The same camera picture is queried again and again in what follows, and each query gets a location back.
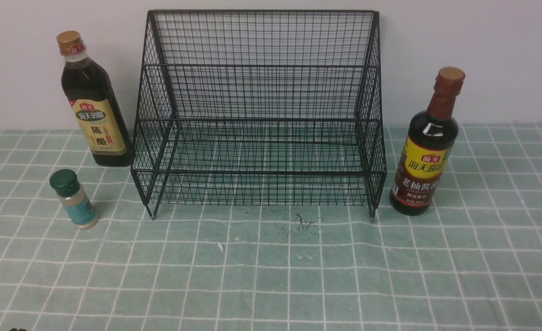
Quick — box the dark soy sauce bottle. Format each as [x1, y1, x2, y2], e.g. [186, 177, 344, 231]
[389, 67, 465, 216]

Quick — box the dark vinegar bottle gold cap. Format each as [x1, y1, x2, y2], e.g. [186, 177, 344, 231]
[56, 31, 132, 167]

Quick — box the small green-capped seasoning bottle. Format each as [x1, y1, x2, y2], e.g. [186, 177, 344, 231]
[49, 168, 99, 230]

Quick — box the green checkered tablecloth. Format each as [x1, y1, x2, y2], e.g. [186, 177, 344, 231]
[0, 123, 542, 331]

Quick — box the black wire mesh shelf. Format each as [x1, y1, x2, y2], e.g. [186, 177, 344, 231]
[131, 9, 387, 217]

